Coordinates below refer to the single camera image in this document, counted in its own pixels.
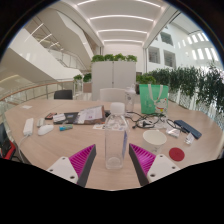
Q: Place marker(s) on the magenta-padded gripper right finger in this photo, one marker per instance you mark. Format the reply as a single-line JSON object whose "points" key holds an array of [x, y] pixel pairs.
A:
{"points": [[160, 166]]}

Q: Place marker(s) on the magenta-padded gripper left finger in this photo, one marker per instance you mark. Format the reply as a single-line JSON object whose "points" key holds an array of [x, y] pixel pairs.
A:
{"points": [[63, 168]]}

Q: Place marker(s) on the clear plastic water bottle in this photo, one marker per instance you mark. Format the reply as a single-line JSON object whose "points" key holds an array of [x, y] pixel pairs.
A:
{"points": [[115, 140]]}

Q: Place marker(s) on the flat round red coaster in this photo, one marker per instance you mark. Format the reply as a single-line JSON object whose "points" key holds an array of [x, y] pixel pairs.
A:
{"points": [[176, 154]]}

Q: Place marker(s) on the white cup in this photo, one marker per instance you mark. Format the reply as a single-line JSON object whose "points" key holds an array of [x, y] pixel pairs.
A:
{"points": [[154, 140]]}

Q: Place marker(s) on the small white packet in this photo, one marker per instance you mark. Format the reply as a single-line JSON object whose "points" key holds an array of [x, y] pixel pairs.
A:
{"points": [[173, 132], [189, 138]]}

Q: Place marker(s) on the small teal marker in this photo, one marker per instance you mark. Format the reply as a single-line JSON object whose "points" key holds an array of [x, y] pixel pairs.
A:
{"points": [[66, 127]]}

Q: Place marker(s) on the white computer mouse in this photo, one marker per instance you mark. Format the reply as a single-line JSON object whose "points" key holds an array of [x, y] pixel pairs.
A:
{"points": [[45, 130]]}

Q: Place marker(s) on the dark blue keyboard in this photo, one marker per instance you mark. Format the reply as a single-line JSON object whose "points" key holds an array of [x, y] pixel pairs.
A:
{"points": [[187, 128]]}

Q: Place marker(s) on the small white box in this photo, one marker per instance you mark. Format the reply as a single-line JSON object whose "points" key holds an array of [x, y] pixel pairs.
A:
{"points": [[59, 117]]}

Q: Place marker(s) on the small white adapter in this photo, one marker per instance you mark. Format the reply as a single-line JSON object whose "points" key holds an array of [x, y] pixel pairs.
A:
{"points": [[40, 122]]}

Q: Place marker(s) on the black notebook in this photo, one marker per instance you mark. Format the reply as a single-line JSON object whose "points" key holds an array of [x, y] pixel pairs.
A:
{"points": [[71, 117]]}

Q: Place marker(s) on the small red black case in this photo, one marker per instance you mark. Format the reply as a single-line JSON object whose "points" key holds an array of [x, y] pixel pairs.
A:
{"points": [[50, 116]]}

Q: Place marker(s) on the white power strip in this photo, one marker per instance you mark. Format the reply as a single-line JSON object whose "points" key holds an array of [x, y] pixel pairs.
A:
{"points": [[28, 126]]}

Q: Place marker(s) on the colourful sticker sheet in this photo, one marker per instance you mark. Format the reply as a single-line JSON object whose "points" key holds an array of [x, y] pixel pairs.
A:
{"points": [[99, 126]]}

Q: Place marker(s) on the red black chair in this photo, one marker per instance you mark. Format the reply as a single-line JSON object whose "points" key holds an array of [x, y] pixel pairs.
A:
{"points": [[6, 146]]}

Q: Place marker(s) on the green tote bag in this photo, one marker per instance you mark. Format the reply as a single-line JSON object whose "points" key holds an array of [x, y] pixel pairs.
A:
{"points": [[150, 100]]}

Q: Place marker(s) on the white paper slip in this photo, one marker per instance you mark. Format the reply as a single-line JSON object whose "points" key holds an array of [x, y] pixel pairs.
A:
{"points": [[26, 107]]}

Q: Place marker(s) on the clear shaker bottle white lid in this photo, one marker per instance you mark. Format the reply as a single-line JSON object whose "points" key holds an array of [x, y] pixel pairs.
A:
{"points": [[130, 99]]}

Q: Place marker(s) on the white chair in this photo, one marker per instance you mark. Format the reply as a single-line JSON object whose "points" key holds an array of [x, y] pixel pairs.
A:
{"points": [[112, 95]]}

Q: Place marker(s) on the low planter with plants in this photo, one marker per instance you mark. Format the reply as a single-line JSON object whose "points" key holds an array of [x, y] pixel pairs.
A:
{"points": [[145, 79]]}

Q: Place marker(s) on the row of green plants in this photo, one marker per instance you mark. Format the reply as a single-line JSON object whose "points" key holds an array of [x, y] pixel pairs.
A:
{"points": [[193, 83]]}

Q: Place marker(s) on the small potted plants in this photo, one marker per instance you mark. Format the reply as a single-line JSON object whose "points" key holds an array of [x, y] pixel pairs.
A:
{"points": [[83, 78]]}

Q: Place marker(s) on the white cabinet with plants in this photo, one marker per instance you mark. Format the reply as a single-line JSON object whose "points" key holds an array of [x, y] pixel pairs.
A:
{"points": [[113, 80]]}

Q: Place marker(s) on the ceiling light strips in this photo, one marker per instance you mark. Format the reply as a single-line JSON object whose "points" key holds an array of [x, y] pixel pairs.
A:
{"points": [[121, 16]]}

